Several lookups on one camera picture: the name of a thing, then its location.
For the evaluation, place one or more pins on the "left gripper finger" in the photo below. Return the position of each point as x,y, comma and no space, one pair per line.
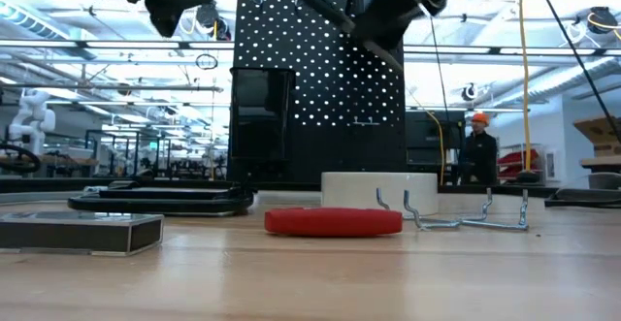
174,3

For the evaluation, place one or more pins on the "white tape roll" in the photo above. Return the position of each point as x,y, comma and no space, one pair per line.
354,190

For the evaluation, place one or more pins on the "silver metal peg hook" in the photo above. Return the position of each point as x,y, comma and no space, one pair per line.
500,225
436,224

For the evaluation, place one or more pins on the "dark grey rectangular block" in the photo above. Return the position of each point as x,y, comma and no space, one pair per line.
73,236

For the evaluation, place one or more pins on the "small metal double hook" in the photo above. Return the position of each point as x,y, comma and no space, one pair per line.
366,123

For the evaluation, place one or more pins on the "black cabinet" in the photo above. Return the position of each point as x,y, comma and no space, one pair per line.
427,141

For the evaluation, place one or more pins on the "tall black pegboard bin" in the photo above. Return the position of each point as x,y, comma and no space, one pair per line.
262,117

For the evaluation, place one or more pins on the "black perforated pegboard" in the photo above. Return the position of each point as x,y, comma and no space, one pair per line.
330,146

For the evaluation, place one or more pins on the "white robot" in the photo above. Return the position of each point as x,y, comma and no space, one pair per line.
31,122

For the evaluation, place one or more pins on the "person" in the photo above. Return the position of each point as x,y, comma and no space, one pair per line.
480,151

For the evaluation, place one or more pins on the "red storage bins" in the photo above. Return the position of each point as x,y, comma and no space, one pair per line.
519,161

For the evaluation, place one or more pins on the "black round floor weight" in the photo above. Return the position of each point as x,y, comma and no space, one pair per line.
527,176

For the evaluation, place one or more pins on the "cardboard box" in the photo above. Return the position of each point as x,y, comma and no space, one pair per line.
601,134

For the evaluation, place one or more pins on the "black aluminium table frame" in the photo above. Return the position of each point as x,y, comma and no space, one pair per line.
48,185

